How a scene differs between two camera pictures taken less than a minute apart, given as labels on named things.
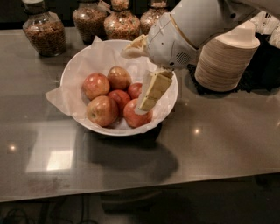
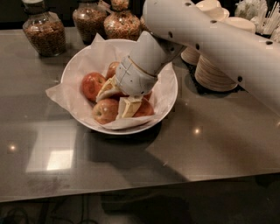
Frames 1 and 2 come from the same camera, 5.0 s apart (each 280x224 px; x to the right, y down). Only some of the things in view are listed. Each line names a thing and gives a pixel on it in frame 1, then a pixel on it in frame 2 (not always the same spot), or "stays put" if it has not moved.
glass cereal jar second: (89, 19) stays put
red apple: (95, 84) stays put
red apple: (121, 98) stays put
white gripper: (168, 44) to (131, 78)
